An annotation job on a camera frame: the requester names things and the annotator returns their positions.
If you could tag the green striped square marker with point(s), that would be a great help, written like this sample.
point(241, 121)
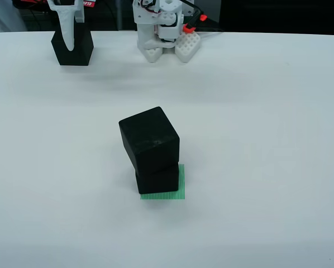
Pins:
point(181, 181)

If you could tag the white fabric sheet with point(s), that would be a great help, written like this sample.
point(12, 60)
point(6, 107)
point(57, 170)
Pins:
point(5, 16)

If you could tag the red printed label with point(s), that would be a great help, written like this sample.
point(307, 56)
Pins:
point(88, 2)

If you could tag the black cube with white scuff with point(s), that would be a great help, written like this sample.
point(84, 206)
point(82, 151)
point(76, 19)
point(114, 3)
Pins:
point(144, 131)

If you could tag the black clamp with orange tips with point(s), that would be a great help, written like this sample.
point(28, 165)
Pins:
point(202, 17)

